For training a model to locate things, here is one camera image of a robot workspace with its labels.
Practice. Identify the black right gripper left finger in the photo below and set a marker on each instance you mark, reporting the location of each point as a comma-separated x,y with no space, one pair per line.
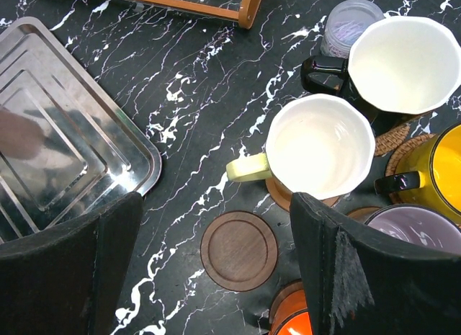
68,278

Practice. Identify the dark wooden coaster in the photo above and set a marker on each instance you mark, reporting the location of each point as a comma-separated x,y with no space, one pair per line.
239,251
288,289

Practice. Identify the black white mug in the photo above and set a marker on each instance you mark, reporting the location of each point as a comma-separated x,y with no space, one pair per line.
399,68

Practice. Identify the purple mug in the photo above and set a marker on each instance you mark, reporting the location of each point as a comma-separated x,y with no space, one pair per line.
417,225

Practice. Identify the silver metal tray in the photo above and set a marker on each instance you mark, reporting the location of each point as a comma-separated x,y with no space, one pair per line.
66,147

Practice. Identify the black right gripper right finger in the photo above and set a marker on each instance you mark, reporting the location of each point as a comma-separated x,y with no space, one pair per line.
358,280

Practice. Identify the woven rattan coaster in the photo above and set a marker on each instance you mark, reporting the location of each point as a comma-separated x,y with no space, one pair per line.
401,152
391,130

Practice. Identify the light wooden coaster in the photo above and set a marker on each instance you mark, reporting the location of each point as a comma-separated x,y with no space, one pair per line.
362,214
279,193

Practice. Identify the green handled white mug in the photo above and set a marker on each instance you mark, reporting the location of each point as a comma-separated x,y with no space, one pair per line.
318,144

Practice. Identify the orange-red mug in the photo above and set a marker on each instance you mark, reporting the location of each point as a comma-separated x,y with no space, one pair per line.
292,316

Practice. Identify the orange wooden shelf rack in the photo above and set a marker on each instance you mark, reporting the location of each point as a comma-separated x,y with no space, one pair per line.
242,12

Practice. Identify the small clear plastic jar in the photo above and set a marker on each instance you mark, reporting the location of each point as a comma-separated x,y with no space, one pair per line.
346,23

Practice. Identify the yellow mug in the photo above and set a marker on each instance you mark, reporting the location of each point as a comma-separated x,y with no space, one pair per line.
430,175

